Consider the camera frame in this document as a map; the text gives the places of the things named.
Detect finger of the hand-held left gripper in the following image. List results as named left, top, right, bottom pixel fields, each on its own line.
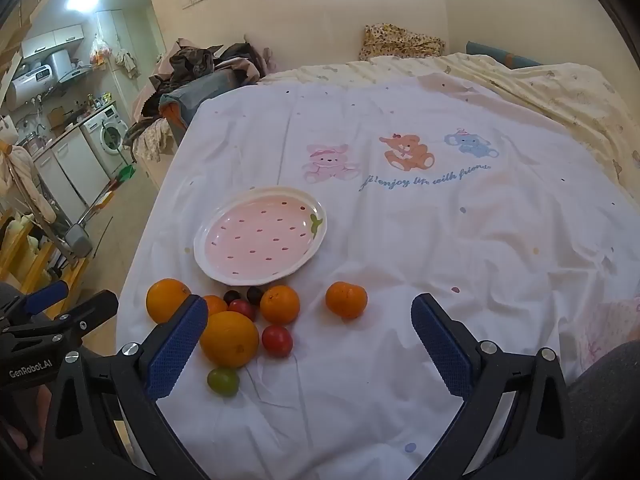
left=22, top=290, right=120, bottom=351
left=22, top=280, right=70, bottom=313

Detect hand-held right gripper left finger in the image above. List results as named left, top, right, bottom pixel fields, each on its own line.
left=42, top=294, right=211, bottom=480

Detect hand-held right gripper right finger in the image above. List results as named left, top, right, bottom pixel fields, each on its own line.
left=410, top=292, right=571, bottom=480

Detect large orange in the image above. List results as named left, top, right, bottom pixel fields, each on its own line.
left=199, top=311, right=260, bottom=369
left=146, top=278, right=193, bottom=324

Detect green cherry tomato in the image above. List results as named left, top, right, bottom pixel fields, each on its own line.
left=207, top=367, right=240, bottom=397

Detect red cherry tomato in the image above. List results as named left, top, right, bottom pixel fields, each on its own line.
left=261, top=325, right=293, bottom=358
left=228, top=299, right=258, bottom=322

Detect pink strawberry-shaped plate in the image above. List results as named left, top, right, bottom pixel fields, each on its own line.
left=193, top=186, right=327, bottom=284

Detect wooden rack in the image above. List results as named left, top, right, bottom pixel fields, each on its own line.
left=0, top=207, right=86, bottom=311

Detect grey dustpan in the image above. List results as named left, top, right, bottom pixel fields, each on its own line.
left=62, top=222, right=94, bottom=258

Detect white printed blanket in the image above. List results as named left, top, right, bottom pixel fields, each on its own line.
left=115, top=72, right=626, bottom=480

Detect white base cabinet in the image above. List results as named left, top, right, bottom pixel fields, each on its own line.
left=34, top=132, right=111, bottom=221

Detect green broom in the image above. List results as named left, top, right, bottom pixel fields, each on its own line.
left=75, top=162, right=137, bottom=226

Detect pink patterned cloth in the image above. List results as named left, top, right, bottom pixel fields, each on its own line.
left=570, top=296, right=640, bottom=381

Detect white washing machine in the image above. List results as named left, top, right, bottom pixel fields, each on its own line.
left=80, top=105, right=132, bottom=176

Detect person's grey trouser leg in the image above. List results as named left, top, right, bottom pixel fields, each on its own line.
left=562, top=340, right=640, bottom=480

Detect floral cloth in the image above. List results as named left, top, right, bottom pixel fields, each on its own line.
left=124, top=117, right=178, bottom=163

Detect white water heater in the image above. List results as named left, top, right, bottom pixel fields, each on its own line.
left=5, top=50, right=73, bottom=111

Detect grey cushion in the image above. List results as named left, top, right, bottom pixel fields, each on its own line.
left=159, top=80, right=241, bottom=131

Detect hanging beige cloth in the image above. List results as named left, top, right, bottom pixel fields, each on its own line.
left=116, top=49, right=138, bottom=78

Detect orange plastic bag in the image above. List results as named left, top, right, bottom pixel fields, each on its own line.
left=89, top=32, right=112, bottom=66

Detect pile of clothes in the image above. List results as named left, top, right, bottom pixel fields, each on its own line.
left=150, top=37, right=276, bottom=101

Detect pale yellow bed sheet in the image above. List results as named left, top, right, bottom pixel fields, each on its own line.
left=260, top=52, right=640, bottom=201

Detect blue pillow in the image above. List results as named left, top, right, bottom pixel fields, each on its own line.
left=465, top=41, right=546, bottom=68

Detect floral pillow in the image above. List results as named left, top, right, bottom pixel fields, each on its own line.
left=359, top=23, right=446, bottom=61

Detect string mop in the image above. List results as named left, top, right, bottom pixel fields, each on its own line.
left=0, top=115, right=58, bottom=223

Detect white wall cabinets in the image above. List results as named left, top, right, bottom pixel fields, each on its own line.
left=20, top=24, right=86, bottom=60

